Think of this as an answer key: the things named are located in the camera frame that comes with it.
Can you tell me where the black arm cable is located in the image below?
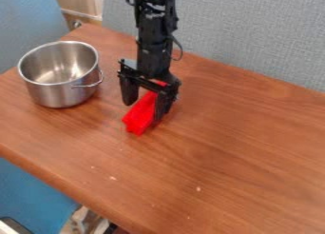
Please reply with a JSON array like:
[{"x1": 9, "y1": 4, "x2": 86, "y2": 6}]
[{"x1": 169, "y1": 34, "x2": 185, "y2": 63}]

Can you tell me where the metal pot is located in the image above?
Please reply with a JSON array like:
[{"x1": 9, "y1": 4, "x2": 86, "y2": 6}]
[{"x1": 17, "y1": 41, "x2": 103, "y2": 108}]

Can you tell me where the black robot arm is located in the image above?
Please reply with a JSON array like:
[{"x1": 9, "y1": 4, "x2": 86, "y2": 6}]
[{"x1": 118, "y1": 0, "x2": 181, "y2": 121}]

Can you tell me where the white frame under table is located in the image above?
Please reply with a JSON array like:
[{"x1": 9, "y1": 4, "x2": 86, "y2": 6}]
[{"x1": 59, "y1": 206, "x2": 109, "y2": 234}]

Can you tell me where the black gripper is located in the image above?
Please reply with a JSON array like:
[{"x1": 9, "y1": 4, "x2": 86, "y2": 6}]
[{"x1": 118, "y1": 43, "x2": 179, "y2": 122}]

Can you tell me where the wooden crate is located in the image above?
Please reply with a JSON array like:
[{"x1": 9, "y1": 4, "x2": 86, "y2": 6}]
[{"x1": 57, "y1": 0, "x2": 103, "y2": 20}]

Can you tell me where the red plastic block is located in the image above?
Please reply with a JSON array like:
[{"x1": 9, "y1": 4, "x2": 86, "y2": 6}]
[{"x1": 121, "y1": 90, "x2": 157, "y2": 135}]

